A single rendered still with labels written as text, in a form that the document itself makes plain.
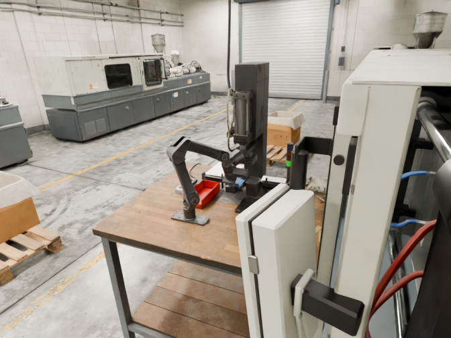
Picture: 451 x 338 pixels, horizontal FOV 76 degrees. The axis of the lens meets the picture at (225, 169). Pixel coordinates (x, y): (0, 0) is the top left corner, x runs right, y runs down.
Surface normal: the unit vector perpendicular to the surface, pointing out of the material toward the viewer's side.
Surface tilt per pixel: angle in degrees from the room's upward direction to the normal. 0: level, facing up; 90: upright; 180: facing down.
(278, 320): 90
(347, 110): 90
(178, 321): 0
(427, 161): 90
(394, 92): 90
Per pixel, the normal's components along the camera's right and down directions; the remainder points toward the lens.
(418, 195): -0.43, 0.36
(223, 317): -0.03, -0.92
